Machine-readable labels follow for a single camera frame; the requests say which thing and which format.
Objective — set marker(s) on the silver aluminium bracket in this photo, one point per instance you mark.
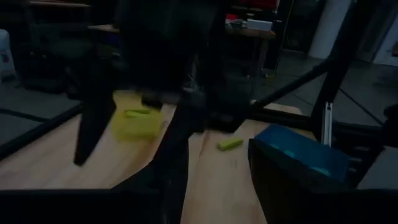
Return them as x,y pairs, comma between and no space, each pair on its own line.
327,124

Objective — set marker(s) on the white column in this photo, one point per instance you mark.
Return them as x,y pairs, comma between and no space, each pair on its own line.
326,28

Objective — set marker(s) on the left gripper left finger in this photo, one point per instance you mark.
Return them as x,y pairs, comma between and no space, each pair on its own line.
168,186

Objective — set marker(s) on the black office chair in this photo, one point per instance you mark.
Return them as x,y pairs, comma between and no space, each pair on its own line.
46,53

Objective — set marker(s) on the teal foam block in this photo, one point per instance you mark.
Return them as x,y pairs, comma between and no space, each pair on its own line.
321,171

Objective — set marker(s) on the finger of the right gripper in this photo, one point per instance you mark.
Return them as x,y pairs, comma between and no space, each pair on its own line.
189,115
93,124

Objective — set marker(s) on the lime green foam block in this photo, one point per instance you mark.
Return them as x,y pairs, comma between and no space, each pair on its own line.
230,144
136,112

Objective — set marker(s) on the black aluminium rig frame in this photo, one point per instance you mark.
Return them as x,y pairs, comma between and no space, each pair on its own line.
334,81

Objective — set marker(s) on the white box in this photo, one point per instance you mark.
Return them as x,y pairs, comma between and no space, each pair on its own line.
259,25

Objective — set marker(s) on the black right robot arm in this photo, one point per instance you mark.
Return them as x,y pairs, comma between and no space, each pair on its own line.
171,15

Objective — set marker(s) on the yellow plastic bin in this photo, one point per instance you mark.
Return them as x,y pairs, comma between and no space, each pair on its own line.
136,129

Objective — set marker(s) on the blue plastic bin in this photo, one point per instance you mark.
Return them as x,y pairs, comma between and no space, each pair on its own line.
304,146

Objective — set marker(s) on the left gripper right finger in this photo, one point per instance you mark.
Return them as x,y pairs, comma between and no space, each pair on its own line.
295,193

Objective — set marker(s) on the white container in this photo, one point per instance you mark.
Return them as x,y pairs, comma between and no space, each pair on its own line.
6,53

